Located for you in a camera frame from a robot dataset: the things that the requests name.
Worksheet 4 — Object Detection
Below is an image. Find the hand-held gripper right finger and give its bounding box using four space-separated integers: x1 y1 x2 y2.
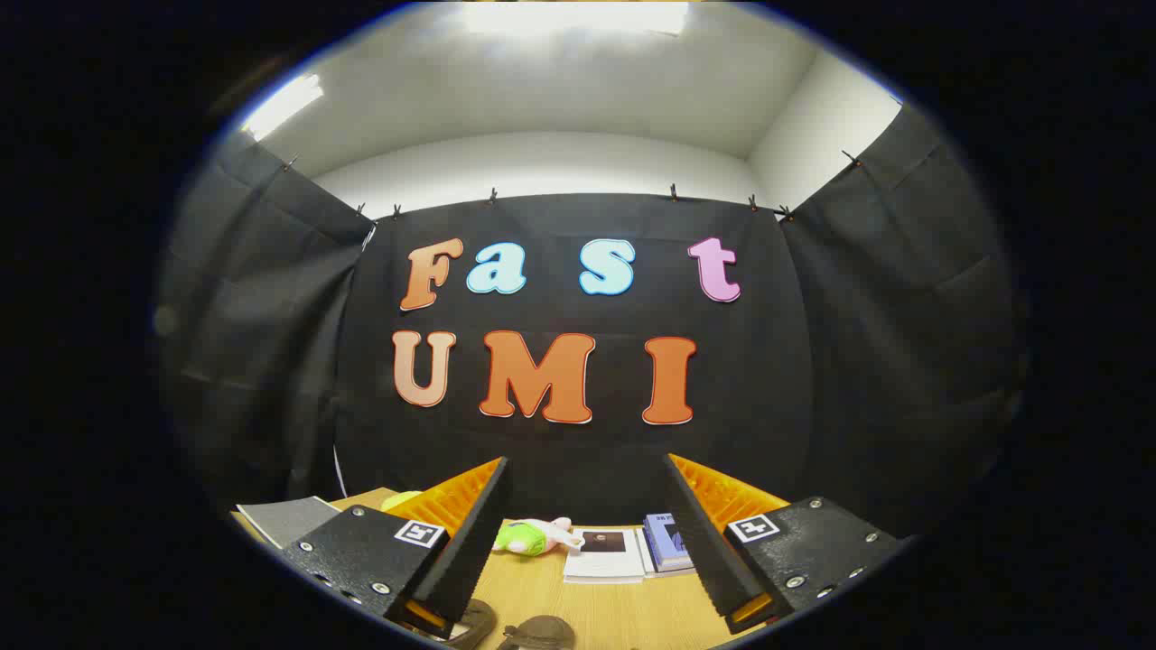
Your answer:
664 453 907 635

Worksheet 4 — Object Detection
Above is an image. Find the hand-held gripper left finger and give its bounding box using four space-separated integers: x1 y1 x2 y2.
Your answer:
282 456 512 640

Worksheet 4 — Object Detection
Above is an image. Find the brown fuzzy shoe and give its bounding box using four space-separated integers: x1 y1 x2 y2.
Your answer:
497 615 577 650
449 599 498 649

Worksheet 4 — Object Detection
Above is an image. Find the grey fabric storage box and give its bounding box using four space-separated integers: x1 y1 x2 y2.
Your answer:
237 495 344 550

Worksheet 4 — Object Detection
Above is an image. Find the blue book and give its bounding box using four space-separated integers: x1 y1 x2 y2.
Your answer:
641 513 698 576

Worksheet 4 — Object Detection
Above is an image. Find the green and pink plush toy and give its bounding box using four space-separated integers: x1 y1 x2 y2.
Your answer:
493 517 583 558

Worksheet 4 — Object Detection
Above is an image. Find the white book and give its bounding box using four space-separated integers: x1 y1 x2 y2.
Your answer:
563 528 647 583

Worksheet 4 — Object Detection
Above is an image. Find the black backdrop cloth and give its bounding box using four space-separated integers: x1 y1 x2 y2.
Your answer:
158 104 1026 543

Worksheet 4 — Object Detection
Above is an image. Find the ceiling light panel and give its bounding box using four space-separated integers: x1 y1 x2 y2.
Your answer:
242 74 324 142
461 0 692 39

